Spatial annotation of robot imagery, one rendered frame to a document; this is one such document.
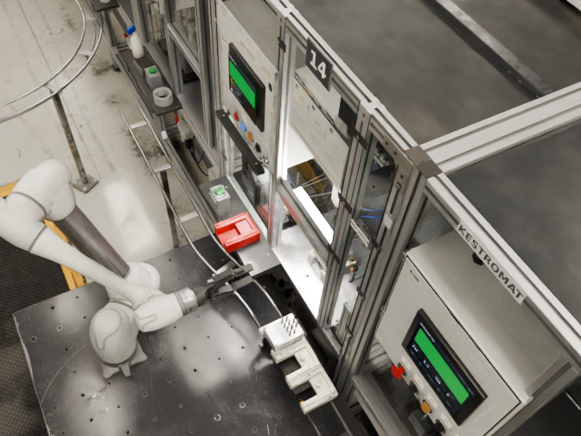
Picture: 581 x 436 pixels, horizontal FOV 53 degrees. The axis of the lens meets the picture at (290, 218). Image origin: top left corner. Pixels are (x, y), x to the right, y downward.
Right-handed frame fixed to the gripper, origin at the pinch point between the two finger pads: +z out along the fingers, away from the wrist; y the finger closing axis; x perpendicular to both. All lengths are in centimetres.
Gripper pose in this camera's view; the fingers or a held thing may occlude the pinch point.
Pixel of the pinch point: (245, 275)
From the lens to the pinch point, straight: 213.4
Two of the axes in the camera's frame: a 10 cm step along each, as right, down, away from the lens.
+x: -4.8, -7.2, 5.0
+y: 0.6, -6.0, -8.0
